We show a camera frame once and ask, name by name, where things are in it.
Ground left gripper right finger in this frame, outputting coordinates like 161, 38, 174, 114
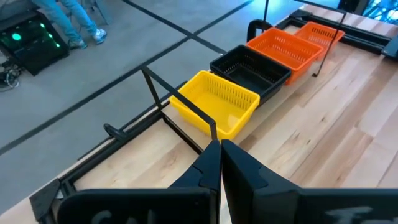
221, 139, 398, 224

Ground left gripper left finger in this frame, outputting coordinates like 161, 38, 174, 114
57, 139, 222, 224

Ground yellow plastic basket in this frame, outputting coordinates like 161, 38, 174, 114
170, 101, 261, 141
169, 70, 261, 138

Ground black plastic basket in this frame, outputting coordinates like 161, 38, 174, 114
210, 44, 292, 100
211, 67, 292, 106

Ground black lever clamp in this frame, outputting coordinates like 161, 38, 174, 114
103, 123, 129, 141

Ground black computer green lights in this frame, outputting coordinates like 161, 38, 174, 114
0, 12, 71, 77

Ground person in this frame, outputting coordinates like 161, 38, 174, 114
30, 0, 108, 50

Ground black frame wooden shelf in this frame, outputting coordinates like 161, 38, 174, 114
140, 0, 348, 155

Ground black cable coil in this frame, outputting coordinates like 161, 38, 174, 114
0, 60, 20, 93

